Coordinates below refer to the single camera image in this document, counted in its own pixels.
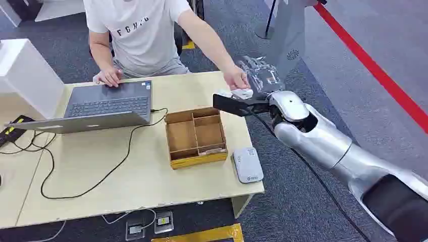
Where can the white card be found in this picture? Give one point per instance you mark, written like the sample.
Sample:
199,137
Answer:
242,94

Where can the pale card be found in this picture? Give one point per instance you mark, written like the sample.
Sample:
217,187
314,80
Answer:
212,151

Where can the person's hand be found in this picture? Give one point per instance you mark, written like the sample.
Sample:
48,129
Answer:
108,76
236,79

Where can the black stanchion post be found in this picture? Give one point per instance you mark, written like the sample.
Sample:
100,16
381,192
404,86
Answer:
265,30

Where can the person's right hand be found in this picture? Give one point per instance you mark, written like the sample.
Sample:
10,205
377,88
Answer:
108,76

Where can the person's left hand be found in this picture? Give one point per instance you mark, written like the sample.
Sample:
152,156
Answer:
236,79

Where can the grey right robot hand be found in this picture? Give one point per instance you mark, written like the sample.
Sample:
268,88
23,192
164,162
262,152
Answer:
234,105

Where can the silver floor socket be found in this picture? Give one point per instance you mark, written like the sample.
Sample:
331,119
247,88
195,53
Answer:
135,229
163,221

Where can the yellow taped board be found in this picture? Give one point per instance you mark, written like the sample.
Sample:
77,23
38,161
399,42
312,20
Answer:
207,234

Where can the black chair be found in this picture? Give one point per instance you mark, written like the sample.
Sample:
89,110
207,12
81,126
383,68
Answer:
182,36

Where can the white card reader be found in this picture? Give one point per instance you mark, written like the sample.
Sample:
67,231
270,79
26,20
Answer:
248,165

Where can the red barrier belt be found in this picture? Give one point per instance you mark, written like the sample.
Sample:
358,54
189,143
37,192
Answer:
371,65

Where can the desk leg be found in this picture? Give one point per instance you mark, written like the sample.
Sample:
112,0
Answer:
241,204

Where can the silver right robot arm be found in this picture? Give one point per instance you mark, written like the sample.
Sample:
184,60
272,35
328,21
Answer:
321,137

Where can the white shelf unit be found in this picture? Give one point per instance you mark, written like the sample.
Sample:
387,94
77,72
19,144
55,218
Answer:
60,8

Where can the wooden compartment box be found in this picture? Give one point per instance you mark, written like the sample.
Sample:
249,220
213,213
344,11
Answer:
195,138

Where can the black power strip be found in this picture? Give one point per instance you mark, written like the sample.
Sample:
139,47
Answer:
13,130

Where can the person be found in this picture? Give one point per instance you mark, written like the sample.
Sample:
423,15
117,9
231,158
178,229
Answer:
142,33

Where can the white cabinet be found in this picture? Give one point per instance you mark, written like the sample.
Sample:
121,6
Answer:
30,73

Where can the grey laptop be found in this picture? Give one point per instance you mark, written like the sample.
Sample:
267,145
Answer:
107,105

